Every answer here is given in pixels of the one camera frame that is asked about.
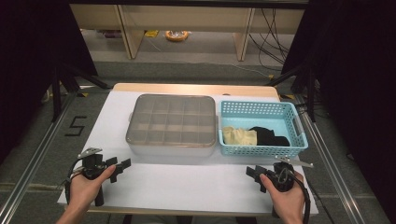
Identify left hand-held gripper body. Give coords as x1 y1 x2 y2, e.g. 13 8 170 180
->
77 147 108 207

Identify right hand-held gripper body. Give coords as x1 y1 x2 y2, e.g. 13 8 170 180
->
267 156 314 192

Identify beige sock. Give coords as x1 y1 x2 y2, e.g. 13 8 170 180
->
222 125 258 147

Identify black sock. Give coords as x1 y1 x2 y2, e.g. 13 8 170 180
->
248 126 291 147

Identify white compartment storage box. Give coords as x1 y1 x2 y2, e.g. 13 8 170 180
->
125 93 218 158

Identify blue plastic basket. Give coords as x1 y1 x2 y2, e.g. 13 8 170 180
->
218 100 309 158

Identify translucent grey box lid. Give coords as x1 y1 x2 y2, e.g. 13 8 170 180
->
125 93 218 148

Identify person's right hand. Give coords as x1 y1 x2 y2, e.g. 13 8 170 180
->
259 170 306 220

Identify person's left hand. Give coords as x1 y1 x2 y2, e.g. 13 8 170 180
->
68 164 117 214

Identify black metal stand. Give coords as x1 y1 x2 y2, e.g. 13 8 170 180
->
265 63 318 123
50 62 111 122

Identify black curtain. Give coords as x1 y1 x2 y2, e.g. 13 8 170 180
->
0 0 100 166
281 0 396 224

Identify purple packet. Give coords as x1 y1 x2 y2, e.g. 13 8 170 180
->
98 29 123 39

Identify orange tape roll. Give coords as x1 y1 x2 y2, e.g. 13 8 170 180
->
164 30 190 43

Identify beige wooden desk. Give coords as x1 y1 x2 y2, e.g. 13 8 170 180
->
68 3 307 63

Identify right hand-held gripper cable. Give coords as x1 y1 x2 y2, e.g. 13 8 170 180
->
290 172 312 224

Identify aluminium floor rail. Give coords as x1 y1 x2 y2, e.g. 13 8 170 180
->
293 94 368 224
0 91 78 224

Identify white floor cable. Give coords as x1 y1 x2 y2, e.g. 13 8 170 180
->
214 62 272 78

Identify bundle of black cables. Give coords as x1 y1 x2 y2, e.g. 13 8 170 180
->
248 7 295 73

